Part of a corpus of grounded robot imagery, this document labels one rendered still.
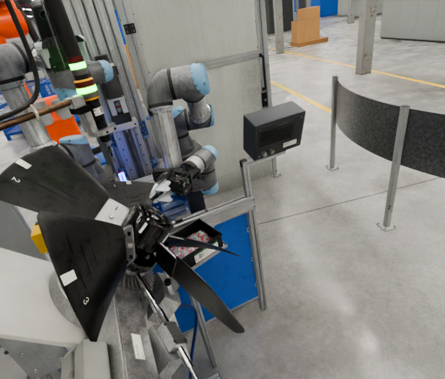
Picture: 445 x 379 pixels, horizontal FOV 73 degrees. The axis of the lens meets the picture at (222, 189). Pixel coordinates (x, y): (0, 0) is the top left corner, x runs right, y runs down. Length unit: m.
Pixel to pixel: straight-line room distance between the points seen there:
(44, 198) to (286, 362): 1.49
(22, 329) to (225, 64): 2.47
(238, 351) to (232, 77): 2.16
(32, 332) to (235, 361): 1.32
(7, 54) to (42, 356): 1.06
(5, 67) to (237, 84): 1.95
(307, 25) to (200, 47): 10.57
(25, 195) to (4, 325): 0.28
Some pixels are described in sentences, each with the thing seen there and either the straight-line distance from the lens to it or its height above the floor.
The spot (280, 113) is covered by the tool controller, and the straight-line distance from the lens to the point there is 1.38.
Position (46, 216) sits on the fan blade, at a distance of 0.56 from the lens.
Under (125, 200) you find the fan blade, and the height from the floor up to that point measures 1.19.
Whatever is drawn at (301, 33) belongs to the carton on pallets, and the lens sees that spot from 13.09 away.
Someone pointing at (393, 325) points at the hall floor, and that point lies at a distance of 2.09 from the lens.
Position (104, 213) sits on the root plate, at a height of 1.27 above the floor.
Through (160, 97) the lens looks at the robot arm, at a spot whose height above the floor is 1.42.
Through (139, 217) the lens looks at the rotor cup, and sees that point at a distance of 0.78.
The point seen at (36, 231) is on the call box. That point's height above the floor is 1.07.
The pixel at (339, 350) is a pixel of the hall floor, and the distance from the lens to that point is 1.95.
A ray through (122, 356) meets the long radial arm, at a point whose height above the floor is 1.14.
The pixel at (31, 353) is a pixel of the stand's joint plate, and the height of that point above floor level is 1.04.
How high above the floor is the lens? 1.66
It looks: 31 degrees down
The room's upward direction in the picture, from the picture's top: 10 degrees counter-clockwise
